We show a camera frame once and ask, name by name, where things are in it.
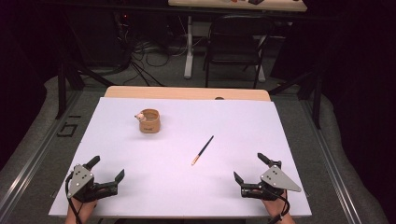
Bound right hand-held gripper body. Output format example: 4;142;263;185
240;164;303;202

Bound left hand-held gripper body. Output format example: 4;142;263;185
66;164;120;203

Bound black pen with orange end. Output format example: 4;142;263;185
191;134;216;167

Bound person's right hand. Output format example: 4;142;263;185
261;196;291;218

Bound person's left hand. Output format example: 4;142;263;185
66;199;98;220

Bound white board sheet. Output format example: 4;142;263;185
49;96;313;218

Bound brown ceramic cup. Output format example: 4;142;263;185
134;107;162;134

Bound black metal stand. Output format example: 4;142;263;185
268;70;323;131
55;59;117;120

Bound white desk leg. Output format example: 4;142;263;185
183;15;196;79
257;34;267;83

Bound light wooden table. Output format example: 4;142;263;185
104;85;272;103

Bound black folding chair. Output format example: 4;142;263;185
203;14;276;90

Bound dark cabinet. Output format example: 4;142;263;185
66;8;127;67

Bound background wooden desk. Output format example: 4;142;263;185
167;0;308;13

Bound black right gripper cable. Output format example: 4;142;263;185
266;189;291;224

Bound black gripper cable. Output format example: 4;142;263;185
64;172;84;224
266;189;291;224

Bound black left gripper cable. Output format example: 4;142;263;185
64;172;84;224

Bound metal floor rail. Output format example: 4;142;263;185
0;91;82;217
299;99;362;224

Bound tangle of floor cables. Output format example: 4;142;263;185
116;36;190;88

